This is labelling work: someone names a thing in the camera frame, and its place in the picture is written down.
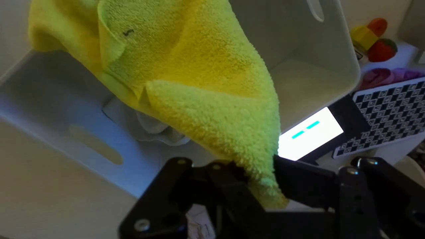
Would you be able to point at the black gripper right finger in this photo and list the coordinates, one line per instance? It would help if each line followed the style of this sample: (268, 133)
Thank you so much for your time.
(369, 197)

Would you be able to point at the colourful toy blocks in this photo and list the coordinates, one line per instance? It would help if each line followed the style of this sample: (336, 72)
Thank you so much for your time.
(369, 41)

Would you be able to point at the white grey towel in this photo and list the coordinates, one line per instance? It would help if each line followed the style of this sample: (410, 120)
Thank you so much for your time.
(153, 129)

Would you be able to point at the checkerboard calibration board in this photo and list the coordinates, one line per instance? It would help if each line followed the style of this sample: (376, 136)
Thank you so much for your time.
(393, 112)

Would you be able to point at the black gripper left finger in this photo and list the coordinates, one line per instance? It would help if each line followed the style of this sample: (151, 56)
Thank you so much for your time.
(159, 213)

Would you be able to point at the yellow towel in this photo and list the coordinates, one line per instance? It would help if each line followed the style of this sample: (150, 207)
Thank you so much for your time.
(183, 63)

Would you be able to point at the tablet with lit screen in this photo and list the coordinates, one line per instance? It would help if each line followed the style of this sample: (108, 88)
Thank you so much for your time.
(309, 138)

